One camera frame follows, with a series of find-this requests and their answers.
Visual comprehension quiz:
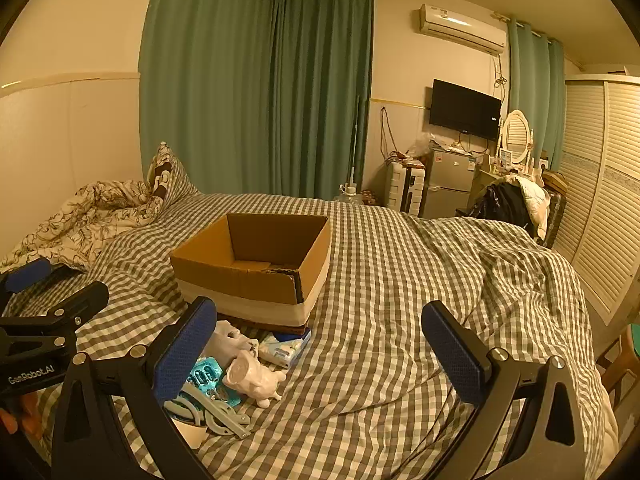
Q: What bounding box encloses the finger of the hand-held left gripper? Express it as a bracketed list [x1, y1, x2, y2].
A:
[0, 258, 76, 306]
[47, 281, 110, 330]

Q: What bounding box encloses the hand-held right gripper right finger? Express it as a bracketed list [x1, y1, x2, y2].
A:
[421, 301, 588, 480]

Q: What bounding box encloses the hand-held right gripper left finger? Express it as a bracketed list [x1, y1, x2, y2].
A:
[50, 296, 218, 480]

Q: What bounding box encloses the blue blister pack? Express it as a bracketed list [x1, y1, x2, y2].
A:
[187, 355, 243, 408]

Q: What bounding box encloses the grey scissors tool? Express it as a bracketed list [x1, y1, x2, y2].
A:
[165, 385, 253, 441]

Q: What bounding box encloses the white ceramic figurine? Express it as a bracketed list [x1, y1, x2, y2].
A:
[222, 351, 287, 410]

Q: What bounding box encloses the cardboard box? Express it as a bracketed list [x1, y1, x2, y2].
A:
[169, 212, 332, 330]

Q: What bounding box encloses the blue white tissue pack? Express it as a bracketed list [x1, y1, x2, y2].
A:
[258, 332, 312, 368]

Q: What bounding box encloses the floral print quilt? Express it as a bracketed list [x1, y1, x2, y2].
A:
[0, 178, 166, 273]

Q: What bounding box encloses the patterned pillow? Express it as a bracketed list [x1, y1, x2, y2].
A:
[145, 141, 203, 206]

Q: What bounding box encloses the small silver fridge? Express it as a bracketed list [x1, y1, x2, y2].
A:
[422, 149, 476, 220]

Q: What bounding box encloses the white suitcase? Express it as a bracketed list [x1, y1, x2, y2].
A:
[385, 160, 428, 216]

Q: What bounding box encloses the wooden chair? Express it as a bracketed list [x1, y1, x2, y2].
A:
[540, 170, 568, 250]

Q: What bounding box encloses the vanity table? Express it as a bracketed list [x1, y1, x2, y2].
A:
[472, 160, 551, 211]

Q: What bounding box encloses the white jacket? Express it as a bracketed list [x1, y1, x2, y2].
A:
[510, 174, 548, 241]

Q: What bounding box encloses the clear plastic bag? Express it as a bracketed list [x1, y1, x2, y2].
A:
[407, 132, 441, 161]

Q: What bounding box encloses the white louvered wardrobe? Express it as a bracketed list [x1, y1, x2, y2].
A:
[552, 74, 640, 326]

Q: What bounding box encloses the oval white vanity mirror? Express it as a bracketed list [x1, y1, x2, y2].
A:
[501, 110, 532, 163]

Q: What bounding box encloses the white mop pole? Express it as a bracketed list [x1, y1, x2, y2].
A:
[347, 94, 362, 193]

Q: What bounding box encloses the green curtain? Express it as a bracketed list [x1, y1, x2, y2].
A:
[272, 0, 375, 202]
[506, 17, 566, 171]
[137, 0, 281, 197]

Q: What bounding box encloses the white air conditioner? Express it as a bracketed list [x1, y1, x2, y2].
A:
[412, 3, 507, 55]

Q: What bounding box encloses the hanging wall cable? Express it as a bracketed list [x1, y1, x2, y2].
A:
[379, 106, 401, 161]

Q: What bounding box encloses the black wall television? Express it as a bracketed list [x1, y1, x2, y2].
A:
[429, 78, 502, 142]

